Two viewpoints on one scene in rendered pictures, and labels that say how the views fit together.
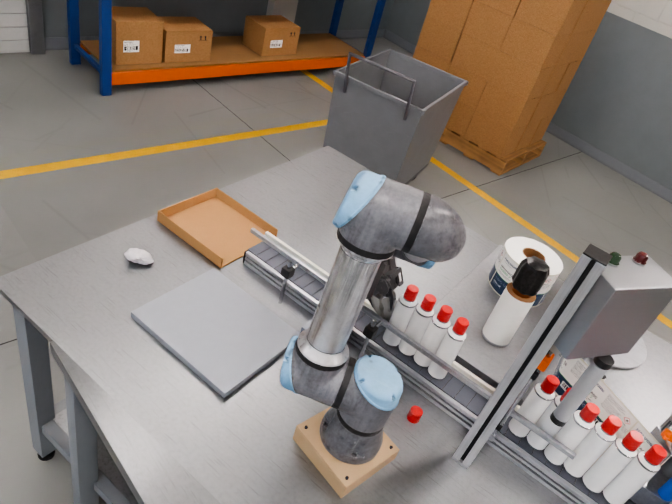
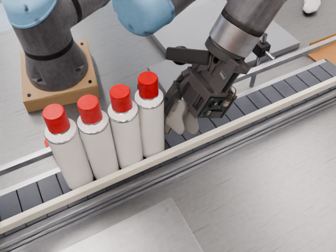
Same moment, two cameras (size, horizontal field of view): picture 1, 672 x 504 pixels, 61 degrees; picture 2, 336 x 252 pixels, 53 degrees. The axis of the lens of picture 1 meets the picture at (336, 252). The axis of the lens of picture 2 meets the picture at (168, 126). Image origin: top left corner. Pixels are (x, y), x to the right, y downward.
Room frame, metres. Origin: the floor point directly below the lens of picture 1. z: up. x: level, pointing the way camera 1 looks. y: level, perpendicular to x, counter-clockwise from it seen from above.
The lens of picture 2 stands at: (1.45, -0.54, 1.46)
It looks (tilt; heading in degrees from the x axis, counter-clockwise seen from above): 51 degrees down; 125
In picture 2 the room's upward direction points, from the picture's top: straight up
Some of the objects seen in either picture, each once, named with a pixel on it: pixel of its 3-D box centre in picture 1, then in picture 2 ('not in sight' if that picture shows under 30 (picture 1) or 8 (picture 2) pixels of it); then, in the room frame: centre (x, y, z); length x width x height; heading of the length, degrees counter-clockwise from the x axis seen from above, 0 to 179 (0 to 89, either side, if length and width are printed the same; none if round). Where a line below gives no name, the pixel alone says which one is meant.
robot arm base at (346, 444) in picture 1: (356, 423); (52, 55); (0.85, -0.16, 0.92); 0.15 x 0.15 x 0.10
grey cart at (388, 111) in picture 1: (389, 122); not in sight; (3.65, -0.09, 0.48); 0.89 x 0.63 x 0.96; 160
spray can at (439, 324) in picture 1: (434, 335); (98, 141); (1.15, -0.32, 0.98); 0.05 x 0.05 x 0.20
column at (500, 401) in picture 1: (519, 372); not in sight; (0.91, -0.46, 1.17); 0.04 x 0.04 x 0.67; 63
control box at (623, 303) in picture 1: (606, 306); not in sight; (0.94, -0.54, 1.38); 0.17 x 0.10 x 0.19; 118
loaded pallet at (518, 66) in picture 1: (495, 60); not in sight; (5.05, -0.82, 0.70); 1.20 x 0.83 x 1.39; 57
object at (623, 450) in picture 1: (613, 461); not in sight; (0.91, -0.77, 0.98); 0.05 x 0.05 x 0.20
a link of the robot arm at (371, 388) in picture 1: (369, 391); (39, 12); (0.85, -0.16, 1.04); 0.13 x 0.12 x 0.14; 87
